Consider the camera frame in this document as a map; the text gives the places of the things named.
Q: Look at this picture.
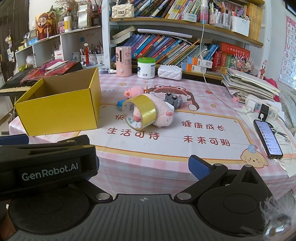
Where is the grey round gadget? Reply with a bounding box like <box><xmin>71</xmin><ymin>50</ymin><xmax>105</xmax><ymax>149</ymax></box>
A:
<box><xmin>164</xmin><ymin>93</ymin><xmax>183</xmax><ymax>109</ymax></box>

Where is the stack of papers and booklets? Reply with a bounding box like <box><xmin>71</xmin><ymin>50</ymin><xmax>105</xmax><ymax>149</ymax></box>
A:
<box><xmin>221</xmin><ymin>67</ymin><xmax>281</xmax><ymax>103</ymax></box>

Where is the fortune god printed box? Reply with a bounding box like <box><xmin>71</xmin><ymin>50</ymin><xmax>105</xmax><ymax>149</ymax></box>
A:
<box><xmin>35</xmin><ymin>13</ymin><xmax>57</xmax><ymax>41</ymax></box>

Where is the black smartphone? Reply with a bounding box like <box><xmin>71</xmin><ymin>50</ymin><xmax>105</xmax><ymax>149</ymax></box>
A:
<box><xmin>253</xmin><ymin>119</ymin><xmax>284</xmax><ymax>159</ymax></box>

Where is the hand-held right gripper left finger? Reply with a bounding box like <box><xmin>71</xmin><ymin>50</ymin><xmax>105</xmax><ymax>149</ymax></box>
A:
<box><xmin>68</xmin><ymin>158</ymin><xmax>114</xmax><ymax>205</ymax></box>

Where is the pink cylindrical humidifier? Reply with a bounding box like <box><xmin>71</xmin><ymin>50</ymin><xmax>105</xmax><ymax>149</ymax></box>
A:
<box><xmin>116</xmin><ymin>46</ymin><xmax>132</xmax><ymax>77</ymax></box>

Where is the white cable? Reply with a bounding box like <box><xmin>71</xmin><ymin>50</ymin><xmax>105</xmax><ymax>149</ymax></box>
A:
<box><xmin>200</xmin><ymin>14</ymin><xmax>249</xmax><ymax>112</ymax></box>

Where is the white rolled sheet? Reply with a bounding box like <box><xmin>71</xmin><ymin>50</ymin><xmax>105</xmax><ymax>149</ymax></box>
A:
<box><xmin>137</xmin><ymin>28</ymin><xmax>194</xmax><ymax>39</ymax></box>

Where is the row of yellow books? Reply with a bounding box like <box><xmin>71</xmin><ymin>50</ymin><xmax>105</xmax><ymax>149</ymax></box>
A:
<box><xmin>246</xmin><ymin>2</ymin><xmax>263</xmax><ymax>41</ymax></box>

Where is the wooden bookshelf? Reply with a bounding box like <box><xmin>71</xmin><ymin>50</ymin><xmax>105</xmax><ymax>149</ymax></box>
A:
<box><xmin>102</xmin><ymin>0</ymin><xmax>265</xmax><ymax>80</ymax></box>

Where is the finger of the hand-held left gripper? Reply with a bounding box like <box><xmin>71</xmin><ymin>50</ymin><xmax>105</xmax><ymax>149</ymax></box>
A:
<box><xmin>0</xmin><ymin>134</ymin><xmax>93</xmax><ymax>163</ymax></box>
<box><xmin>0</xmin><ymin>135</ymin><xmax>30</xmax><ymax>146</ymax></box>

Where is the red and pink toy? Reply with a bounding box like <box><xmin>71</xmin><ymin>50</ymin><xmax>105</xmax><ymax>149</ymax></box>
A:
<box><xmin>259</xmin><ymin>66</ymin><xmax>278</xmax><ymax>89</ymax></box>

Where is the white shelf unit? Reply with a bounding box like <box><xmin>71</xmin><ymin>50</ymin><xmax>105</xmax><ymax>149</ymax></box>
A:
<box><xmin>15</xmin><ymin>24</ymin><xmax>103</xmax><ymax>70</ymax></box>

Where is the gold packing tape roll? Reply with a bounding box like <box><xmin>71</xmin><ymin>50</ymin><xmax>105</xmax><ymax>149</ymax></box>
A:
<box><xmin>122</xmin><ymin>95</ymin><xmax>157</xmax><ymax>130</ymax></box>

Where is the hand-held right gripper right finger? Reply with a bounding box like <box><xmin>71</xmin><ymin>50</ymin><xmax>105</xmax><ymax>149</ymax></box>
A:
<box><xmin>174</xmin><ymin>154</ymin><xmax>267</xmax><ymax>204</ymax></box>

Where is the white pen holder box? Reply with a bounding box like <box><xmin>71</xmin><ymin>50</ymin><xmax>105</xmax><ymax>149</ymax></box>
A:
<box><xmin>231</xmin><ymin>16</ymin><xmax>250</xmax><ymax>37</ymax></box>

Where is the red boxed book set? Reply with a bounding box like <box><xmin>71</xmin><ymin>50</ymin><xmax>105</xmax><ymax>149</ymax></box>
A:
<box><xmin>212</xmin><ymin>42</ymin><xmax>251</xmax><ymax>73</ymax></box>

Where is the pink chick plush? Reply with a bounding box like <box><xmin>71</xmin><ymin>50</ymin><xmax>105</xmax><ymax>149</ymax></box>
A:
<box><xmin>123</xmin><ymin>86</ymin><xmax>148</xmax><ymax>99</ymax></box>

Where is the white power strip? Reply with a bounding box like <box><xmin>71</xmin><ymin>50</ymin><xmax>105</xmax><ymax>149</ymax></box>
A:
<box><xmin>245</xmin><ymin>95</ymin><xmax>281</xmax><ymax>120</ymax></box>

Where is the white bottle with yellow label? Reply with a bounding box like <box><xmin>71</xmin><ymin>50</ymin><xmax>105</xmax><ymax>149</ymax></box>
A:
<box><xmin>63</xmin><ymin>16</ymin><xmax>73</xmax><ymax>32</ymax></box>

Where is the pink checked printed table mat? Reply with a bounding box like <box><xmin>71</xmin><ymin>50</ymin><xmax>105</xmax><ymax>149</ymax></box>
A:
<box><xmin>9</xmin><ymin>72</ymin><xmax>296</xmax><ymax>202</ymax></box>

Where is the colourful beaded flower ornament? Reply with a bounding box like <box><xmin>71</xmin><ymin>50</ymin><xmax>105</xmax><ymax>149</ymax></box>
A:
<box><xmin>231</xmin><ymin>52</ymin><xmax>254</xmax><ymax>74</ymax></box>

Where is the yellow cardboard box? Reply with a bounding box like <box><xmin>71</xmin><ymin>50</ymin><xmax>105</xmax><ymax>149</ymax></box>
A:
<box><xmin>14</xmin><ymin>67</ymin><xmax>102</xmax><ymax>137</ymax></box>

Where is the clear spray bottle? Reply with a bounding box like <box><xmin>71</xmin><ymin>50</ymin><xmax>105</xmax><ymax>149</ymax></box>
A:
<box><xmin>200</xmin><ymin>0</ymin><xmax>209</xmax><ymax>24</ymax></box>

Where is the row of leaning picture books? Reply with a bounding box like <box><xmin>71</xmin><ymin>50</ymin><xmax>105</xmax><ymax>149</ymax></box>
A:
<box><xmin>122</xmin><ymin>34</ymin><xmax>219</xmax><ymax>68</ymax></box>

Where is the pile of red packets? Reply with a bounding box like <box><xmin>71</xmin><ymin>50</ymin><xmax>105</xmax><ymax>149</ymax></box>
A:
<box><xmin>21</xmin><ymin>61</ymin><xmax>77</xmax><ymax>84</ymax></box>

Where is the white labelled tape box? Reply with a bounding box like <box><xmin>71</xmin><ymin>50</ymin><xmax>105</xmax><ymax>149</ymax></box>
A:
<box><xmin>181</xmin><ymin>13</ymin><xmax>197</xmax><ymax>23</ymax></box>

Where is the pile of flat lying books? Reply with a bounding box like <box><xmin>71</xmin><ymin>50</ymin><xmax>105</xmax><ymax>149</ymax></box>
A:
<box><xmin>110</xmin><ymin>25</ymin><xmax>138</xmax><ymax>45</ymax></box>

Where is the black charger plug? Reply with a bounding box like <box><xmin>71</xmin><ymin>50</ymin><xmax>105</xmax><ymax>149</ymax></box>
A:
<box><xmin>258</xmin><ymin>104</ymin><xmax>270</xmax><ymax>121</ymax></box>

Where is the row of shelved paperback books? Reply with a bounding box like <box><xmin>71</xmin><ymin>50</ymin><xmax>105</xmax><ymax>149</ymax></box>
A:
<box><xmin>134</xmin><ymin>0</ymin><xmax>209</xmax><ymax>21</ymax></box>

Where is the white jar with green lid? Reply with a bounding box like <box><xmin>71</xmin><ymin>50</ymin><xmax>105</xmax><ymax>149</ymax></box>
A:
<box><xmin>137</xmin><ymin>57</ymin><xmax>156</xmax><ymax>79</ymax></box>

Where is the clear organizer with pens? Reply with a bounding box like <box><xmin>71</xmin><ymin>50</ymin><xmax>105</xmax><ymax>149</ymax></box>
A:
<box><xmin>208</xmin><ymin>2</ymin><xmax>232</xmax><ymax>31</ymax></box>

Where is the white quilted pouch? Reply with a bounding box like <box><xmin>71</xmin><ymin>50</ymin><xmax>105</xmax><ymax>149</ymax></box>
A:
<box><xmin>158</xmin><ymin>65</ymin><xmax>183</xmax><ymax>80</ymax></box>

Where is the alphabet wall poster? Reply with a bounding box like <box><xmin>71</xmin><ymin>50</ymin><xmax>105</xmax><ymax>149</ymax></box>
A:
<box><xmin>278</xmin><ymin>15</ymin><xmax>296</xmax><ymax>89</ymax></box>

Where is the pink pig plush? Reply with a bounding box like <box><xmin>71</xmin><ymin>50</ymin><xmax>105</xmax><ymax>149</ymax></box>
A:
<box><xmin>132</xmin><ymin>95</ymin><xmax>175</xmax><ymax>128</ymax></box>

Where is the orange and white carton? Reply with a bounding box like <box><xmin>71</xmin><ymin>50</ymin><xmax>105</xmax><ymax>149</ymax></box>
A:
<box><xmin>181</xmin><ymin>62</ymin><xmax>206</xmax><ymax>74</ymax></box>
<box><xmin>187</xmin><ymin>56</ymin><xmax>213</xmax><ymax>68</ymax></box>

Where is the black piano keyboard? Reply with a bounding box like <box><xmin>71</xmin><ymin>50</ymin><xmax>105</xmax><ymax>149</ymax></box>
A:
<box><xmin>0</xmin><ymin>61</ymin><xmax>83</xmax><ymax>97</ymax></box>

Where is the cream quilted handbag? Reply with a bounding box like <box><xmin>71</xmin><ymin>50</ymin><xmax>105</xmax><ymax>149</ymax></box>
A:
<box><xmin>112</xmin><ymin>1</ymin><xmax>135</xmax><ymax>19</ymax></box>

